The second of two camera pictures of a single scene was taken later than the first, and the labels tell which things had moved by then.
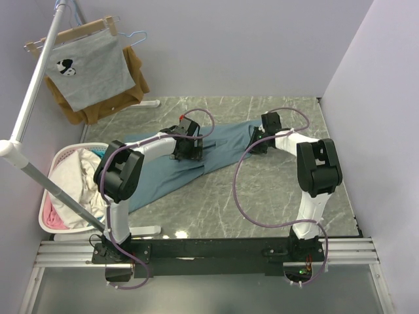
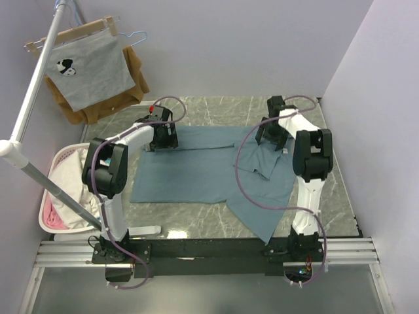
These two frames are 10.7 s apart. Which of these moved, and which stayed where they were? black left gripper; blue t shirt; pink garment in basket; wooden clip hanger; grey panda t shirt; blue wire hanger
Moved: black left gripper; blue t shirt
Stayed: pink garment in basket; blue wire hanger; grey panda t shirt; wooden clip hanger
